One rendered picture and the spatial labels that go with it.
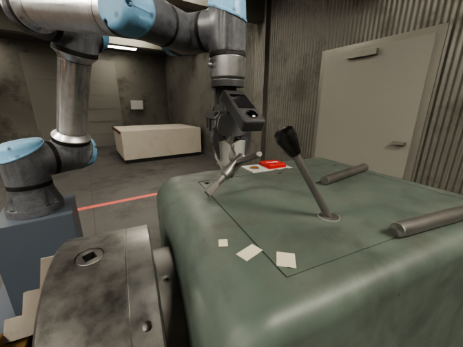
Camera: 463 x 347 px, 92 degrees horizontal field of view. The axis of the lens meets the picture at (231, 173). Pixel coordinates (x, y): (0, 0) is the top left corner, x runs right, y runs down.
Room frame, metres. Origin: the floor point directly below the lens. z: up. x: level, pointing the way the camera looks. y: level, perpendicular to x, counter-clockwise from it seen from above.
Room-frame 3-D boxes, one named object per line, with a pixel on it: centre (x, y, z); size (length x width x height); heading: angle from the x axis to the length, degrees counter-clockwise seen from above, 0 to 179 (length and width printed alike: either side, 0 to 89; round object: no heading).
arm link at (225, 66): (0.51, 0.01, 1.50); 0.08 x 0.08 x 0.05
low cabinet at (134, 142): (6.89, 2.33, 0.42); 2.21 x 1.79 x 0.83; 123
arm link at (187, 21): (0.54, 0.11, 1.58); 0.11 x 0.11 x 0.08; 64
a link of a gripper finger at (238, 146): (0.52, -0.01, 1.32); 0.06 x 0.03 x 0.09; 24
